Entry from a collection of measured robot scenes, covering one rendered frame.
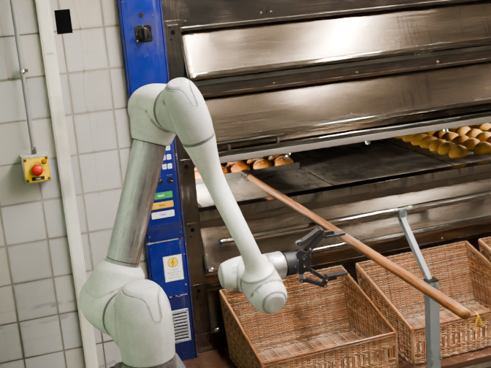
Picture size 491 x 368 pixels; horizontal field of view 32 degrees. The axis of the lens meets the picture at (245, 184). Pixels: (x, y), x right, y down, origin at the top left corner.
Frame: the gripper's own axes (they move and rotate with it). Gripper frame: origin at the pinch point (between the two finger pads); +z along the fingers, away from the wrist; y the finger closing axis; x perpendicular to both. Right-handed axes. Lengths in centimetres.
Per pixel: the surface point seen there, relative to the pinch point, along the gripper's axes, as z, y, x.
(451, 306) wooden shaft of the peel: 7, 0, 55
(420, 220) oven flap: 72, 21, -75
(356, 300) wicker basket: 32, 45, -59
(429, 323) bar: 41, 40, -17
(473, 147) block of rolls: 115, -1, -100
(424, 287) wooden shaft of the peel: 6.9, -0.7, 40.2
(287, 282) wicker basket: 7, 36, -73
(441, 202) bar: 61, 3, -39
